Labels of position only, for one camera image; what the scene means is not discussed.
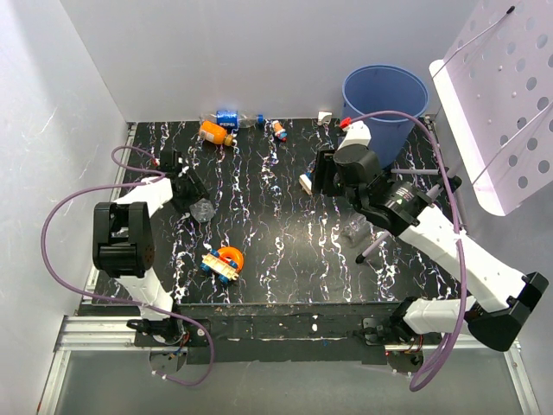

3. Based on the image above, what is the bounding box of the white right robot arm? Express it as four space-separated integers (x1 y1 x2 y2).
312 144 549 352

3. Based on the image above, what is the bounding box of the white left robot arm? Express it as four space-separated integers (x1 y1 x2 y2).
92 150 215 346

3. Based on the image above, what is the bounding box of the blue plastic bin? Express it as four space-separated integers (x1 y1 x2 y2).
342 65 429 168

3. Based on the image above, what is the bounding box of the white blue yellow block stack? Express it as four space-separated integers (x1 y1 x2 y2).
299 173 313 195

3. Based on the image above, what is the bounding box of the clear bottle near tripod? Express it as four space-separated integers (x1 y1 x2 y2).
340 214 373 247

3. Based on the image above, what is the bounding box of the orange juice bottle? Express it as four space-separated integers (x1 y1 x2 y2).
199 120 237 147

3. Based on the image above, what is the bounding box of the small white corner block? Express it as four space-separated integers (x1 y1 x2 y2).
317 111 333 126

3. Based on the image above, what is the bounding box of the small toy figure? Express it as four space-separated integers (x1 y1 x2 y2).
271 120 288 142

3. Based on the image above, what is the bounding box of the clear Pepsi bottle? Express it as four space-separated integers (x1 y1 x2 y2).
200 110 264 131

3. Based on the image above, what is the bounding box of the beige toy car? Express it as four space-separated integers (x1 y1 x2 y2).
200 251 239 284

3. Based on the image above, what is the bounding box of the white perforated panel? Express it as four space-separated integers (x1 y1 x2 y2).
429 1 552 216

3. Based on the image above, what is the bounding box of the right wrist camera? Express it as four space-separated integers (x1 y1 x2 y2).
338 121 372 149

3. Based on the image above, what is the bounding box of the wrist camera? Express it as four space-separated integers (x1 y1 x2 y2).
157 149 182 175
338 121 372 149

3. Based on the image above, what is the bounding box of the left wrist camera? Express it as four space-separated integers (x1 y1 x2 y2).
157 149 182 175

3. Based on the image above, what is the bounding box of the orange ring toy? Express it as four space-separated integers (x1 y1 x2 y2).
218 246 245 273

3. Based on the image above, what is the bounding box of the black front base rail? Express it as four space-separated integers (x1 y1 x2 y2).
177 302 403 365

